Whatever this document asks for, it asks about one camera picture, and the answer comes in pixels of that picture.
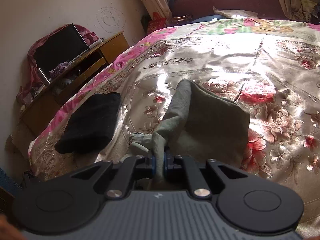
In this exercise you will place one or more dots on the green pants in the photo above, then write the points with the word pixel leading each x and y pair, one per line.
pixel 207 120

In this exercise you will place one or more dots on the pale crumpled cloth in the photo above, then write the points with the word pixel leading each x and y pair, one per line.
pixel 308 7

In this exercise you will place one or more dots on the black monitor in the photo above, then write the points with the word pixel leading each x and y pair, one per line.
pixel 60 47

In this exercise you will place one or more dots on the red bag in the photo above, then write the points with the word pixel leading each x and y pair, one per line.
pixel 156 23

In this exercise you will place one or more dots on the wooden cabinet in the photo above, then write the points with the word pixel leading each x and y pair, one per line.
pixel 112 45

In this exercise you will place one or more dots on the pink cloth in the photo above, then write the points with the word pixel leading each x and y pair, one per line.
pixel 85 33

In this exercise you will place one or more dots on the floral satin bedspread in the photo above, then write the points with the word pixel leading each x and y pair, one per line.
pixel 200 55

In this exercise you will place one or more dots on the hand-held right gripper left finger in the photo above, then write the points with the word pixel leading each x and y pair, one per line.
pixel 153 166

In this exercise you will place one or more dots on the black folded cloth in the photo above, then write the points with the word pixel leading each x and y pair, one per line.
pixel 92 122

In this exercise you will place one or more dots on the purple cloth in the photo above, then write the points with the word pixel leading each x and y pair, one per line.
pixel 60 68

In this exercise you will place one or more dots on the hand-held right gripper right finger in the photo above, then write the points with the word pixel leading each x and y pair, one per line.
pixel 165 166

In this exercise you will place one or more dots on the white cloth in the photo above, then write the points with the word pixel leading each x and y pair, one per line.
pixel 230 13

